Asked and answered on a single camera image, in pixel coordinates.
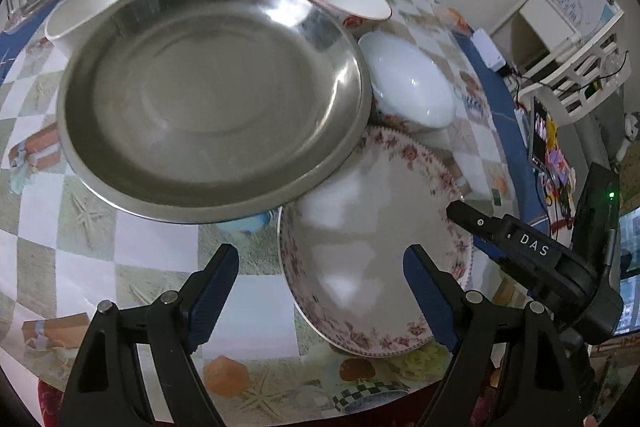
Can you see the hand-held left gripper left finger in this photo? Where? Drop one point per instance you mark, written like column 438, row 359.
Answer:
column 215, row 289

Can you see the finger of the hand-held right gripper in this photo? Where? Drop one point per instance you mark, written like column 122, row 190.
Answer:
column 475, row 219
column 490, row 249

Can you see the pale printed cardboard box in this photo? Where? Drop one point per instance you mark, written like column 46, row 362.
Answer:
column 580, row 2

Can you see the tall matte white bowl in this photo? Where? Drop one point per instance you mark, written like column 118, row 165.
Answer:
column 85, row 7

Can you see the glossy white bowl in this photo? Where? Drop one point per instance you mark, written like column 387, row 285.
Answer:
column 410, row 77

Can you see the large stainless steel plate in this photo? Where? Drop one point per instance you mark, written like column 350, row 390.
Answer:
column 210, row 107

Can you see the colourful plastic packet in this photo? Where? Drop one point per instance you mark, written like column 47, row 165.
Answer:
column 557, row 162

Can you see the small white plastic box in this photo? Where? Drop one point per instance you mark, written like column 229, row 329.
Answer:
column 489, row 49

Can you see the floral ceramic plate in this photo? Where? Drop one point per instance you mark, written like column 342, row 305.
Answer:
column 375, row 247

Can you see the smartphone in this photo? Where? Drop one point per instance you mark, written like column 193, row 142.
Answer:
column 539, row 132

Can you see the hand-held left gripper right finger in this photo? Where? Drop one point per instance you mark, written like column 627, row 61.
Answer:
column 430, row 294

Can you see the white shelf rack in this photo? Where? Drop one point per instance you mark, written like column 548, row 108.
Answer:
column 575, row 72

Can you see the blue tablecloth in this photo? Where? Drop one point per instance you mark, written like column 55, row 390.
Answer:
column 495, row 107

